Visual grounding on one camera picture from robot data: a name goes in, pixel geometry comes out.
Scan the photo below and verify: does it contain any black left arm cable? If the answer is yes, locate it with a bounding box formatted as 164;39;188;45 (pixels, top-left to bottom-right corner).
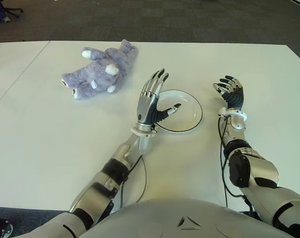
119;155;148;209

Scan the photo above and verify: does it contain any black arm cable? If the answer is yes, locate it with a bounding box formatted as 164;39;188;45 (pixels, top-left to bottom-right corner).
218;116;254;214
119;155;148;209

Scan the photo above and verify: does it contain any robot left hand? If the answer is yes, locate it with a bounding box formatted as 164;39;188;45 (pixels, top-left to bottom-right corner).
136;67;182;129

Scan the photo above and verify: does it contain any purple plush doll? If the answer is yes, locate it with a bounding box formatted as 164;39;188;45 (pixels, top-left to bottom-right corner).
60;39;139;100

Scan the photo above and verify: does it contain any black office chair base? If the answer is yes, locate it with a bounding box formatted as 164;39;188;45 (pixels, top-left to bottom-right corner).
1;0;24;18

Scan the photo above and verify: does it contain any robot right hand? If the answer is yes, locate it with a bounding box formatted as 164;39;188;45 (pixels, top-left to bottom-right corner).
212;75;245;110

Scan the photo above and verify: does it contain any white plate black rim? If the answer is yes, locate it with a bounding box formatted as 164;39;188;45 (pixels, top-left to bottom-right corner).
154;89;203;133

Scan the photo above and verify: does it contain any silver robot torso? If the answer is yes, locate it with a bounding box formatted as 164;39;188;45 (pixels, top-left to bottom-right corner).
78;197;289;238

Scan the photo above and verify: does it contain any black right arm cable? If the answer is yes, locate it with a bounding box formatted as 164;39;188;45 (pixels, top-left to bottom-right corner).
218;116;254;214

